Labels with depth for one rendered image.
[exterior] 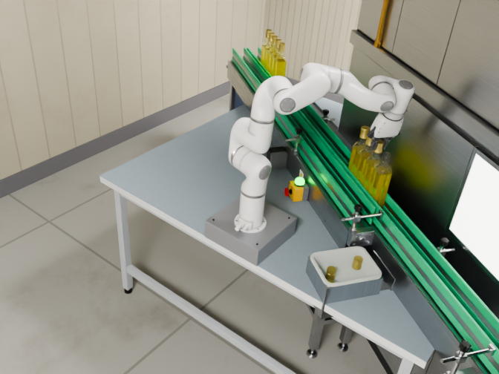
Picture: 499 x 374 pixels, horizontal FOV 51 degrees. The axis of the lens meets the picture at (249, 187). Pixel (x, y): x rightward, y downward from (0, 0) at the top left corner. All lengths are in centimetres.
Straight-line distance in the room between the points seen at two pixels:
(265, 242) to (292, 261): 14
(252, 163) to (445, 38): 79
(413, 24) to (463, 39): 29
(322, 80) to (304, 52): 345
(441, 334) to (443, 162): 59
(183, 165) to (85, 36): 155
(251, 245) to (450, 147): 78
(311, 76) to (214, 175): 95
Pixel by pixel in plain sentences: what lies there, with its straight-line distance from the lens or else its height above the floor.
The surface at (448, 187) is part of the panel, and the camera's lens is 197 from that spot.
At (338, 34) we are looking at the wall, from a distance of 494.
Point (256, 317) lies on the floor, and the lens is 286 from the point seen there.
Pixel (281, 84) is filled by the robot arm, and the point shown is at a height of 143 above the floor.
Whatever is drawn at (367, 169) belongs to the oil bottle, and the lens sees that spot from 212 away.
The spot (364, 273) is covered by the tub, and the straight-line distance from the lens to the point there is 204.
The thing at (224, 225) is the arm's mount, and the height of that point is 83.
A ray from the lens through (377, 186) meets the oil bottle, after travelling 209.
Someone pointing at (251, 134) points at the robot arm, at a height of 124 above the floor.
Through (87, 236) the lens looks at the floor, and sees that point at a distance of 338.
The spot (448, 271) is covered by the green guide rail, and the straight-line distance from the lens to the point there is 189.
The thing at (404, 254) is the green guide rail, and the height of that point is 91.
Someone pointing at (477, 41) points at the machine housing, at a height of 161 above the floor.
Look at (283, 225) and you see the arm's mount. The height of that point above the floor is 83.
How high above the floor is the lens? 211
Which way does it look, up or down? 34 degrees down
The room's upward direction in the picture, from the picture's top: 5 degrees clockwise
